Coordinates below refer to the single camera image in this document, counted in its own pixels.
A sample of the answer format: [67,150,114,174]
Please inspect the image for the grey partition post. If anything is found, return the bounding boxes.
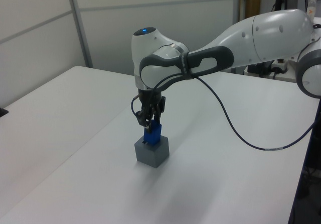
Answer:
[231,0,248,75]
[66,0,94,69]

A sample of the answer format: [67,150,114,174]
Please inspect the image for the dark robot arm cable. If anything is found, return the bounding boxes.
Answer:
[129,74,315,151]

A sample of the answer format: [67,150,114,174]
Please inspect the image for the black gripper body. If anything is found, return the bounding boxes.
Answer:
[138,89,167,114]

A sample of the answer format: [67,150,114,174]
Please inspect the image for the black floor cables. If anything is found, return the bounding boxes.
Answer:
[299,165,321,199]

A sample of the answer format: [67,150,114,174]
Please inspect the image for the grey hollow cuboid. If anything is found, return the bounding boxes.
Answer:
[134,134,170,169]

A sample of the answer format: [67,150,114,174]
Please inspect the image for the blue block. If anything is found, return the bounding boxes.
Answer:
[143,124,162,146]

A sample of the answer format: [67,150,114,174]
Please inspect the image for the black cable strap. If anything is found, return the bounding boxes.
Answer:
[179,52,196,81]

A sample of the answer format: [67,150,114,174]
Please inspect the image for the brown cardboard box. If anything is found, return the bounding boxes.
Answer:
[246,0,262,19]

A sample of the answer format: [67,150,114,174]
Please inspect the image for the clear plastic bottle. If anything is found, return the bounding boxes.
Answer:
[307,0,317,16]

